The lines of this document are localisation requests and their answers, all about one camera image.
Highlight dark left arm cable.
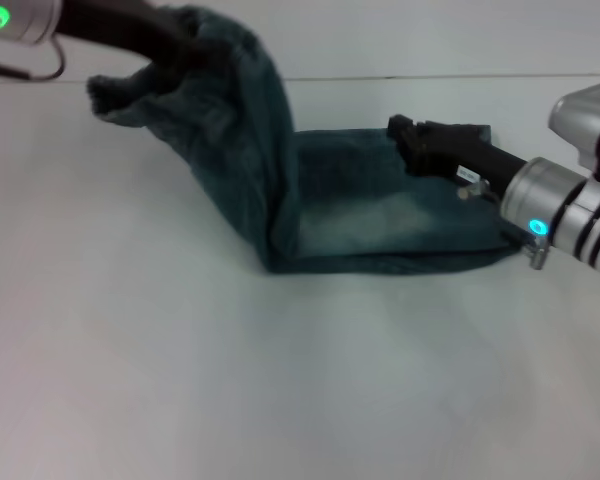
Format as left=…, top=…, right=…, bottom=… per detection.
left=0, top=37, right=67, bottom=82

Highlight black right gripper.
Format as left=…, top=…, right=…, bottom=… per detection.
left=386, top=114, right=530, bottom=190

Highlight blue denim shorts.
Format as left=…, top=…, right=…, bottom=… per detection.
left=86, top=4, right=525, bottom=277

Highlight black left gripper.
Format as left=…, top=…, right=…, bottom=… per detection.
left=53, top=0, right=234, bottom=77

